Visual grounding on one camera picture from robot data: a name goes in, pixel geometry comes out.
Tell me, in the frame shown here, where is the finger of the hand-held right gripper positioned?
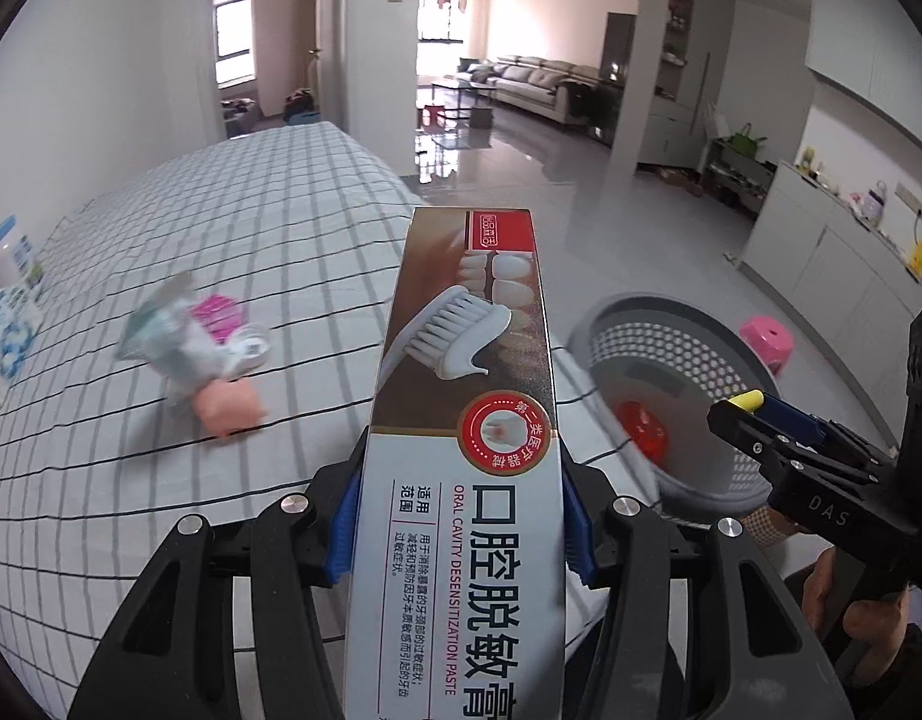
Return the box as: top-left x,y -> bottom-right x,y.
707,401 -> 893,477
761,394 -> 893,464

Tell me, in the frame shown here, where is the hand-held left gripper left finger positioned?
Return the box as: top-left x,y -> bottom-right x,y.
67,427 -> 372,720

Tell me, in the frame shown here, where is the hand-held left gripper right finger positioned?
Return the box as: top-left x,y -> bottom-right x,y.
558,457 -> 855,720

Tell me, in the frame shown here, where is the red plastic bag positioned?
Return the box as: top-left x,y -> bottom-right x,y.
614,400 -> 670,458

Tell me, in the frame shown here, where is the grey perforated basket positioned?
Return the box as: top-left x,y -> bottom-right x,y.
566,294 -> 788,530

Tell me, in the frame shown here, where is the red toothpaste box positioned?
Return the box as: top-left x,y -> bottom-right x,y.
343,206 -> 570,720

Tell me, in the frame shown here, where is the person's right hand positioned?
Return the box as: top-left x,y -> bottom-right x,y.
801,547 -> 922,661

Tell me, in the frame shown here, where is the pink plastic stool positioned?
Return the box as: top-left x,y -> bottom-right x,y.
738,315 -> 795,376

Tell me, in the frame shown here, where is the white low cabinet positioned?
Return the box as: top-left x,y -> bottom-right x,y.
746,161 -> 922,391

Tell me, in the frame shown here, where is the white bottle cap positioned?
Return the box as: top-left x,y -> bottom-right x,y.
224,322 -> 271,372

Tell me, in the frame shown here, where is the dark shoe rack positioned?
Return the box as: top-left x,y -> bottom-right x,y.
704,142 -> 777,218

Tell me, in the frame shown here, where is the pink shuttlecock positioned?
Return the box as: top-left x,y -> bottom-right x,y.
191,295 -> 246,342

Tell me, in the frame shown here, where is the crumpled blue-white wrapper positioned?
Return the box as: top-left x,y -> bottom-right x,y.
116,274 -> 237,398

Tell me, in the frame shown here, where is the green bag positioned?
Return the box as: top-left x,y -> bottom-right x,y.
723,124 -> 769,158

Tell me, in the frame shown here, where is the blue-white tissue pack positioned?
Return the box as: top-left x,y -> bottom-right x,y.
0,286 -> 46,421

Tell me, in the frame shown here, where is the grey sofa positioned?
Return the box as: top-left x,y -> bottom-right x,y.
468,55 -> 604,125

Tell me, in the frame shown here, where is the white jar with blue lid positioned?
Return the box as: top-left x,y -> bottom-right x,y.
0,215 -> 46,301

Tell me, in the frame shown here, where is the dark coffee table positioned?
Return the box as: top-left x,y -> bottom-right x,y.
431,77 -> 499,107

